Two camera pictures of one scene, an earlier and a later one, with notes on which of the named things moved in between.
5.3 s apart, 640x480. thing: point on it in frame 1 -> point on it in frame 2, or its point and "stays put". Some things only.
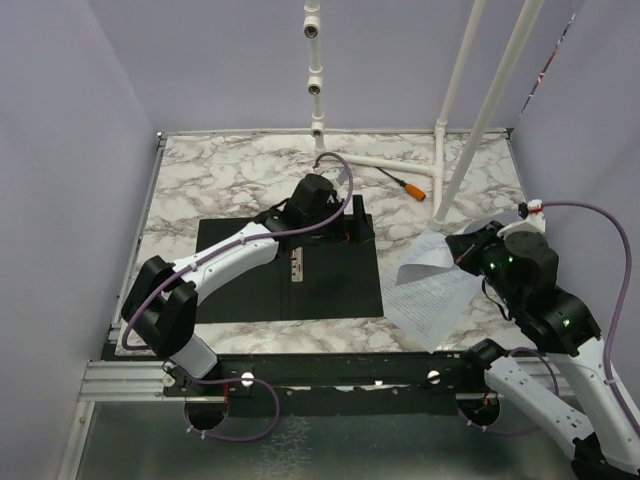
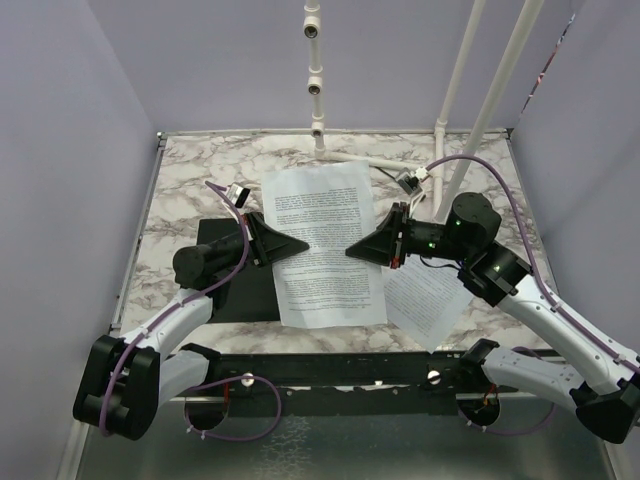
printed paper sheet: x=432 y=254 -> x=328 y=207
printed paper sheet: x=426 y=309 stays put
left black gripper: x=356 y=229 -> x=268 y=244
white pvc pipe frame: x=443 y=197 stays put
